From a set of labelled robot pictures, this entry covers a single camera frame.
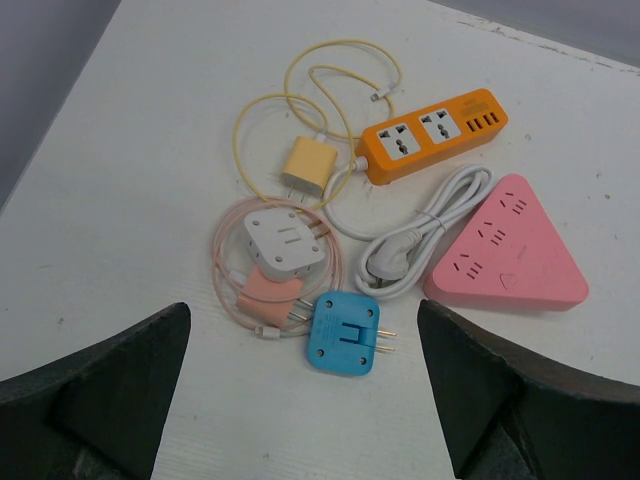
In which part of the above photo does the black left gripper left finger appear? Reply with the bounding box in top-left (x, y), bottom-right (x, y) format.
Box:
top-left (1, 303), bottom-right (191, 479)

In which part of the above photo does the pink triangular power strip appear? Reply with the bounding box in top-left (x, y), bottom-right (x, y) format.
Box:
top-left (424, 174), bottom-right (589, 311)

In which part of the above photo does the blue square adapter plug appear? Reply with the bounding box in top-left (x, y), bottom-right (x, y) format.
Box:
top-left (306, 291), bottom-right (397, 377)

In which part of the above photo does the yellow charging cable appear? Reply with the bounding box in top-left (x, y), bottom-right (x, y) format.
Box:
top-left (231, 38), bottom-right (404, 211)

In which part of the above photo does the pink charging cable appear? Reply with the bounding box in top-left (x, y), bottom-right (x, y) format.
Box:
top-left (210, 195), bottom-right (345, 341)

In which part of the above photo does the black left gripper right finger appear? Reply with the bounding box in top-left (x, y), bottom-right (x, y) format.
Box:
top-left (417, 300), bottom-right (639, 479)

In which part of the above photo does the orange power strip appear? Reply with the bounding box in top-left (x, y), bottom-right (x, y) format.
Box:
top-left (355, 88), bottom-right (509, 186)

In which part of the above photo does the yellow charger plug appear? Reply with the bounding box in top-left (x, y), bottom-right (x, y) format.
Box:
top-left (279, 136), bottom-right (338, 209)

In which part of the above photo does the pink charger plug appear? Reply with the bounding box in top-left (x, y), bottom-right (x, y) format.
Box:
top-left (230, 267), bottom-right (304, 329)

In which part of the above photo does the white square adapter plug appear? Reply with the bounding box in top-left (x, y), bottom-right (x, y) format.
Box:
top-left (242, 207), bottom-right (326, 283)

